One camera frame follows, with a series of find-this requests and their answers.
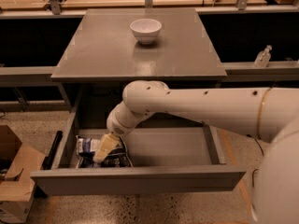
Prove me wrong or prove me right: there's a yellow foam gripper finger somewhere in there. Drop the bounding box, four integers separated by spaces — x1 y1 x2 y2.
93 133 120 163

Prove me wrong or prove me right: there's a blue chip bag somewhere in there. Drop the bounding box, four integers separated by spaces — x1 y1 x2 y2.
76 135 133 168

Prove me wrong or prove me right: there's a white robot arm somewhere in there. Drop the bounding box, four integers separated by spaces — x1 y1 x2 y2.
93 80 299 224

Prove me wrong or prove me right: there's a grey open top drawer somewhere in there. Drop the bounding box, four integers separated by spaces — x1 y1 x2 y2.
30 91 247 197

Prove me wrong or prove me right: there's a grey cabinet counter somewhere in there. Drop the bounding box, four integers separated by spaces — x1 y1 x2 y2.
50 7 228 113

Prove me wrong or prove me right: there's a brown cardboard box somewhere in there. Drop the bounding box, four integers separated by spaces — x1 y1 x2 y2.
0 125 45 224

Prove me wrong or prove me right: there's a white ceramic bowl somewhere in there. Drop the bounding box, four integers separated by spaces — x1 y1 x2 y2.
130 19 162 45

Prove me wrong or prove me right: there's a clear sanitizer pump bottle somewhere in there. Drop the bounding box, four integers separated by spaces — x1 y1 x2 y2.
254 45 272 68

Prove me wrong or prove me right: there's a black drawer slide rail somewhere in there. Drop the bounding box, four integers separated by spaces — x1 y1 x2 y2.
42 131 63 170

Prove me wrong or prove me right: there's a black floor cable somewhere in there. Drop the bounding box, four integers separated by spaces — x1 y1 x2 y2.
246 133 265 189

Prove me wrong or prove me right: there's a grey metal shelf rail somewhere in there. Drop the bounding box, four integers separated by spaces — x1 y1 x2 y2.
0 61 299 87

